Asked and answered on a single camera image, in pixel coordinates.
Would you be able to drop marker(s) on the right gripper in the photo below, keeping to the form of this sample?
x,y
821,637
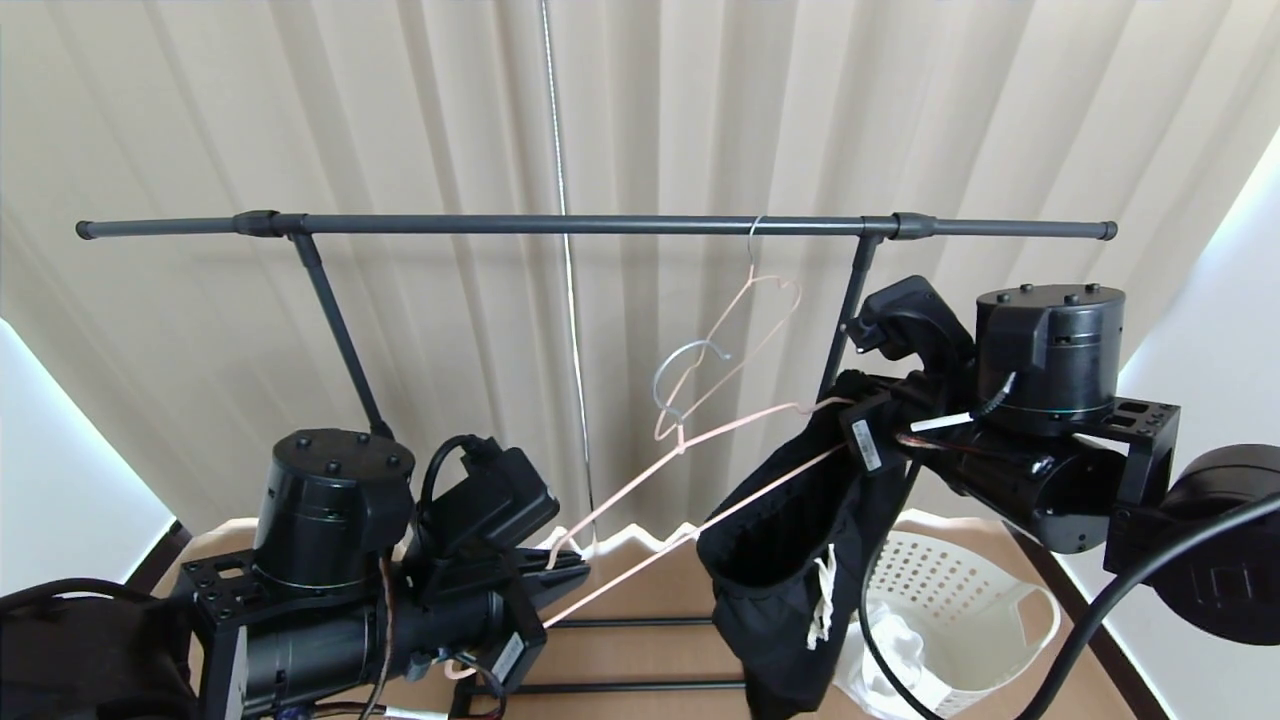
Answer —
x,y
1040,500

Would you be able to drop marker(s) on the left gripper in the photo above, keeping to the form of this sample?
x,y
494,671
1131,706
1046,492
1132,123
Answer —
x,y
330,650

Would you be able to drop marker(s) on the black shorts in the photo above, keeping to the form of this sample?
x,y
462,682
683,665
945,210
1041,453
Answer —
x,y
790,560

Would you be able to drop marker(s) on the pink clothes hanger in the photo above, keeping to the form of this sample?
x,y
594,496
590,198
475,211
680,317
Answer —
x,y
640,487
751,250

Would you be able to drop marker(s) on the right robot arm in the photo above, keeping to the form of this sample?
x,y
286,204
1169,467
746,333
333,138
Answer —
x,y
1050,350

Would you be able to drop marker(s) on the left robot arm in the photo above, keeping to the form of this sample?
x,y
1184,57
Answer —
x,y
320,510

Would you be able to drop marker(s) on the white laundry basket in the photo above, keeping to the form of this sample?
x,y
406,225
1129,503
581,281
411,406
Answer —
x,y
1000,640

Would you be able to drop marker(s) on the black clothes rack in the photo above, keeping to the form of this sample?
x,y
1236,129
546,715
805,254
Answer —
x,y
500,224

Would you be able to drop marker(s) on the white garment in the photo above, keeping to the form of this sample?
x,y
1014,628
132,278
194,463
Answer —
x,y
880,660

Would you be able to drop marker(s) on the beige curtain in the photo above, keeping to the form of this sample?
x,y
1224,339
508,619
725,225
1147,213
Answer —
x,y
900,100

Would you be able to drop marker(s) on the silver curtain wand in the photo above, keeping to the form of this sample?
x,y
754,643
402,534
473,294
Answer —
x,y
562,180

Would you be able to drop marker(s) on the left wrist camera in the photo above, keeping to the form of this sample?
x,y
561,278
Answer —
x,y
500,510

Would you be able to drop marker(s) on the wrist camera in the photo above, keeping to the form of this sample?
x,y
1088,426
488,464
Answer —
x,y
500,510
910,320

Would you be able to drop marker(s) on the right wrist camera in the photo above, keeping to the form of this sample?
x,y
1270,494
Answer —
x,y
910,320

